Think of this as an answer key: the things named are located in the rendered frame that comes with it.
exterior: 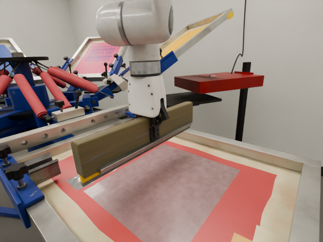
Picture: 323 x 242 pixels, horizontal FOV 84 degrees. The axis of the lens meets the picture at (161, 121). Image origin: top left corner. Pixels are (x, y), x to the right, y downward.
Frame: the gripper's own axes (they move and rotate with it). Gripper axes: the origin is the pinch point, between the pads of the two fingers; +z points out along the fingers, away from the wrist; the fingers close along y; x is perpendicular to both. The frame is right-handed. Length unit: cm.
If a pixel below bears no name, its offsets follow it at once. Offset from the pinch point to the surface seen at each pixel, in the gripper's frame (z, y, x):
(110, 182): 14.1, -7.1, -10.1
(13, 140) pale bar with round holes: 5.9, -44.0, -23.0
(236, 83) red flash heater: 2, -15, 114
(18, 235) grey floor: 109, -126, -29
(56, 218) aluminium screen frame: 10.8, -2.2, -25.6
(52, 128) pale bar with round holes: 5.8, -44.0, -10.3
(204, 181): 14.1, 13.8, 6.4
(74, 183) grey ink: 13.9, -14.7, -16.7
